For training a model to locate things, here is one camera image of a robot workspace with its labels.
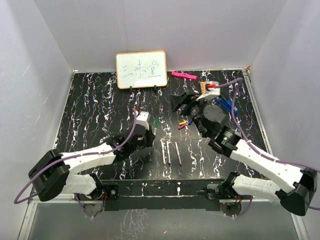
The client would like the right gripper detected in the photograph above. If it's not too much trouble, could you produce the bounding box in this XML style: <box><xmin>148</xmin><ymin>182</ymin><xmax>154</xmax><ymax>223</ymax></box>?
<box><xmin>169</xmin><ymin>91</ymin><xmax>210</xmax><ymax>139</ymax></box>

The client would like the yellow marker pen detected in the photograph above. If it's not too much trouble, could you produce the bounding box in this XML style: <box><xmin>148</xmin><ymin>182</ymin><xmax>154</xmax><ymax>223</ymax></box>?
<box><xmin>161</xmin><ymin>142</ymin><xmax>166</xmax><ymax>166</ymax></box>

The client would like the green pen cap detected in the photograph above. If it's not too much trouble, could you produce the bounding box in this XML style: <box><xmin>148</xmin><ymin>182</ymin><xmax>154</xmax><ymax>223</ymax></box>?
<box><xmin>155</xmin><ymin>118</ymin><xmax>159</xmax><ymax>128</ymax></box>

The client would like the green marker pen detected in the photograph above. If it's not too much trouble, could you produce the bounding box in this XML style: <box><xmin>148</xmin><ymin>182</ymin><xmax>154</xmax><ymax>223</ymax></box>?
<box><xmin>154</xmin><ymin>118</ymin><xmax>159</xmax><ymax>134</ymax></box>

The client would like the blue marker pen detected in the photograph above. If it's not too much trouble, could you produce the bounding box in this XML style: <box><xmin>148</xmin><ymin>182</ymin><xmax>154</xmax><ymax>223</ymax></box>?
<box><xmin>166</xmin><ymin>141</ymin><xmax>172</xmax><ymax>166</ymax></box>

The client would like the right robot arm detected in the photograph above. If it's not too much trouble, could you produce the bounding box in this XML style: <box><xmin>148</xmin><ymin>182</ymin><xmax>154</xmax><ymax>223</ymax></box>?
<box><xmin>170</xmin><ymin>91</ymin><xmax>318</xmax><ymax>216</ymax></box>

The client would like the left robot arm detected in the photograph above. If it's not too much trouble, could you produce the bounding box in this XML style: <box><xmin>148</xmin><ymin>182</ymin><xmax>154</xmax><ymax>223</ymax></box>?
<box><xmin>28</xmin><ymin>124</ymin><xmax>155</xmax><ymax>202</ymax></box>

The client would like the pink pen cap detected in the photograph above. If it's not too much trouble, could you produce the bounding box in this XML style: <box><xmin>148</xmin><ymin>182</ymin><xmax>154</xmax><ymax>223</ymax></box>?
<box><xmin>178</xmin><ymin>124</ymin><xmax>186</xmax><ymax>130</ymax></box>

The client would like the pink marker pen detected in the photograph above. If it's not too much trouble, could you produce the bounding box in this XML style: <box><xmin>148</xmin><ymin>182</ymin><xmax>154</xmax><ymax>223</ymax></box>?
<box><xmin>175</xmin><ymin>141</ymin><xmax>182</xmax><ymax>167</ymax></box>

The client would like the orange card box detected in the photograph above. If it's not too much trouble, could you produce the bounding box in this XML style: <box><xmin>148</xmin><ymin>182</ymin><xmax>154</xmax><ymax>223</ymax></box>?
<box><xmin>200</xmin><ymin>81</ymin><xmax>207</xmax><ymax>95</ymax></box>

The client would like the small whiteboard with writing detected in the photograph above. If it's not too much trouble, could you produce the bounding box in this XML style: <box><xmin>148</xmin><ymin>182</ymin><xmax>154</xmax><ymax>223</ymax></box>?
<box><xmin>115</xmin><ymin>50</ymin><xmax>168</xmax><ymax>89</ymax></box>

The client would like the blue plastic clip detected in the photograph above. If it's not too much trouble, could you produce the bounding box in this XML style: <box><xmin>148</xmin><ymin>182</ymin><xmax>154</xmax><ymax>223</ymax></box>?
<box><xmin>215</xmin><ymin>96</ymin><xmax>232</xmax><ymax>113</ymax></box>

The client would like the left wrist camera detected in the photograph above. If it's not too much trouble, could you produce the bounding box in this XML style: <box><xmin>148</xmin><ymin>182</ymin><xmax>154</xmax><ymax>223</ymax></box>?
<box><xmin>136</xmin><ymin>111</ymin><xmax>150</xmax><ymax>130</ymax></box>

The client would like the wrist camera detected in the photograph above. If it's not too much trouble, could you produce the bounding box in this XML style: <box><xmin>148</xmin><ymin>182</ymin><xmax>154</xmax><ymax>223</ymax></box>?
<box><xmin>196</xmin><ymin>81</ymin><xmax>221</xmax><ymax>101</ymax></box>
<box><xmin>136</xmin><ymin>111</ymin><xmax>150</xmax><ymax>130</ymax></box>

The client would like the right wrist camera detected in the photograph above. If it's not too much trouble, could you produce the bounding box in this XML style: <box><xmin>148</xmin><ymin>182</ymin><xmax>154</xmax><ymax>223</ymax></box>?
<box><xmin>196</xmin><ymin>81</ymin><xmax>221</xmax><ymax>101</ymax></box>

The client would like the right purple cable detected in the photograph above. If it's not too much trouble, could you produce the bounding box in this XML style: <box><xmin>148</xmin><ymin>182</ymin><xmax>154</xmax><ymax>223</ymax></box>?
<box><xmin>214</xmin><ymin>77</ymin><xmax>320</xmax><ymax>218</ymax></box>

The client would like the purple cable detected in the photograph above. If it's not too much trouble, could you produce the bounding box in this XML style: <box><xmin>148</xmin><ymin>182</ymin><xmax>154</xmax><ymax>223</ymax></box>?
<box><xmin>214</xmin><ymin>77</ymin><xmax>320</xmax><ymax>218</ymax></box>
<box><xmin>13</xmin><ymin>107</ymin><xmax>140</xmax><ymax>221</ymax></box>

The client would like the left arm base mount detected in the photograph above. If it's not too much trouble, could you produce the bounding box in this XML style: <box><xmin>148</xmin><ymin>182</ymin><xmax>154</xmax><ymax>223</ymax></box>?
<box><xmin>76</xmin><ymin>184</ymin><xmax>119</xmax><ymax>205</ymax></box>

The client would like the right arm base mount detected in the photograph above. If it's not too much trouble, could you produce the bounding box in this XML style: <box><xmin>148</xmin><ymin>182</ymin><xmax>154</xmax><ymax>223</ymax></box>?
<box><xmin>197</xmin><ymin>182</ymin><xmax>249</xmax><ymax>211</ymax></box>

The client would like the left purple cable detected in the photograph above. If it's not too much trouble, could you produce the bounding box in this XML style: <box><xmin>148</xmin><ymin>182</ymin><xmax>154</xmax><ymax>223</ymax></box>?
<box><xmin>13</xmin><ymin>107</ymin><xmax>140</xmax><ymax>221</ymax></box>

